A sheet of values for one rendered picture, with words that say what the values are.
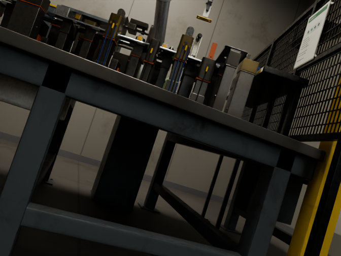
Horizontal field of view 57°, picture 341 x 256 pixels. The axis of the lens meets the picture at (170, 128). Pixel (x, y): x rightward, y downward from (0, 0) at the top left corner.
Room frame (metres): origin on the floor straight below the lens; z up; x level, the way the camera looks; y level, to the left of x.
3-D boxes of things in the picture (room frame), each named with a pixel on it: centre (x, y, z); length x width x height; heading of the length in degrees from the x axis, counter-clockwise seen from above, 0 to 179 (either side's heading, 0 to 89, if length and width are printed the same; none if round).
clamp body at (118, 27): (1.46, 0.41, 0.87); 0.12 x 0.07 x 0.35; 1
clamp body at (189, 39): (1.43, 0.06, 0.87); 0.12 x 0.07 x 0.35; 1
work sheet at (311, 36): (1.56, -0.55, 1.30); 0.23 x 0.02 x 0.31; 1
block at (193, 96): (1.45, -0.07, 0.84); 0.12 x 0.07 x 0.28; 1
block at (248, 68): (1.53, -0.27, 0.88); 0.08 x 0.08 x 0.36; 1
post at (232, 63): (1.28, -0.16, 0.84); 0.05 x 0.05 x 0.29; 1
